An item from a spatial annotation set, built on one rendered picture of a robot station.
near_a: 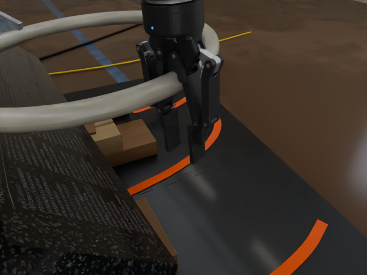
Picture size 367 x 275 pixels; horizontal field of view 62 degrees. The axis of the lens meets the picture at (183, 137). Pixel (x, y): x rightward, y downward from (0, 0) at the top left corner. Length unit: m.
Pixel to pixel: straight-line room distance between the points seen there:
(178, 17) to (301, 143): 1.61
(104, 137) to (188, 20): 1.22
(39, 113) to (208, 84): 0.20
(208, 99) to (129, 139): 1.30
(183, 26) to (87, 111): 0.15
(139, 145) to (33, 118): 1.25
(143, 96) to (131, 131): 1.34
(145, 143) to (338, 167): 1.03
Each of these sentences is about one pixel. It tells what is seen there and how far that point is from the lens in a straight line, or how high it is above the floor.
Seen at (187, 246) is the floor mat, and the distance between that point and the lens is 1.31.
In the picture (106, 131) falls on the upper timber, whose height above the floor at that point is 0.21.
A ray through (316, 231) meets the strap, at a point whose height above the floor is 0.02.
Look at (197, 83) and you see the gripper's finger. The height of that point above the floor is 0.92.
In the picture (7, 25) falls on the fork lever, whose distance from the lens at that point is 0.81.
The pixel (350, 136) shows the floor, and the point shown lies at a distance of 2.09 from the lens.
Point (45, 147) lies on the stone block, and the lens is 0.68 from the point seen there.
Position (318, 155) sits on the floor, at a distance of 1.86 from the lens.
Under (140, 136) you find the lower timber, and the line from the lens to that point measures 1.68.
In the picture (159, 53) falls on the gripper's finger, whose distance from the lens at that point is 0.41.
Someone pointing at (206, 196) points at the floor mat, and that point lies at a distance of 1.47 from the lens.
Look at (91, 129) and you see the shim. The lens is 1.59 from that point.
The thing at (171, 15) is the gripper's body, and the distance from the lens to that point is 0.36.
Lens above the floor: 1.11
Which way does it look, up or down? 37 degrees down
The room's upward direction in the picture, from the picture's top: straight up
